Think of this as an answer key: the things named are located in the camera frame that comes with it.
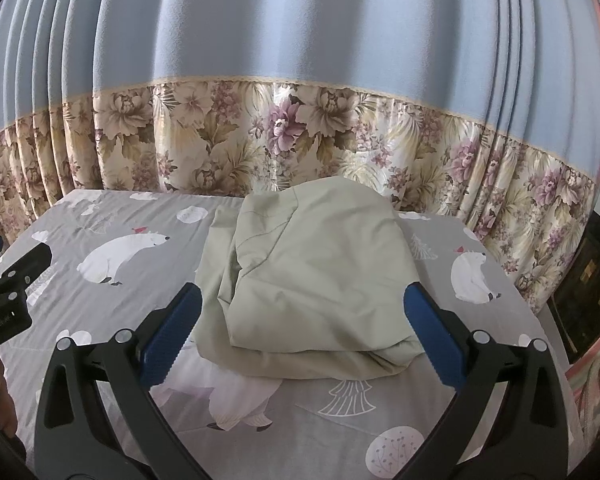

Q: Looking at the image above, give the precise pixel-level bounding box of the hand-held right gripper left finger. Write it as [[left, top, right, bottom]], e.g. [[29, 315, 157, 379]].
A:
[[33, 281, 204, 480]]

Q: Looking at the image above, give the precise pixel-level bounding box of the dark framed cabinet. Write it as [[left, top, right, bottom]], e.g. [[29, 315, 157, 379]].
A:
[[545, 214, 600, 367]]

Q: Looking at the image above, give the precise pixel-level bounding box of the grey animal print blanket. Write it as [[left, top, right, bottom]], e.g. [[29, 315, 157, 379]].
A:
[[0, 187, 583, 480]]

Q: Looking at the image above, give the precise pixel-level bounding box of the beige zip jacket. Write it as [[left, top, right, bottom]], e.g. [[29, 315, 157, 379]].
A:
[[195, 176, 427, 382]]

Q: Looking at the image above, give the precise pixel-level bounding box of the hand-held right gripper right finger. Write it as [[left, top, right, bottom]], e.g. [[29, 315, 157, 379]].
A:
[[400, 281, 569, 480]]

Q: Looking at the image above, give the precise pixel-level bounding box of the blue curtain with floral border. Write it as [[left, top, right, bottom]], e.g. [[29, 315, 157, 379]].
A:
[[0, 0, 600, 313]]

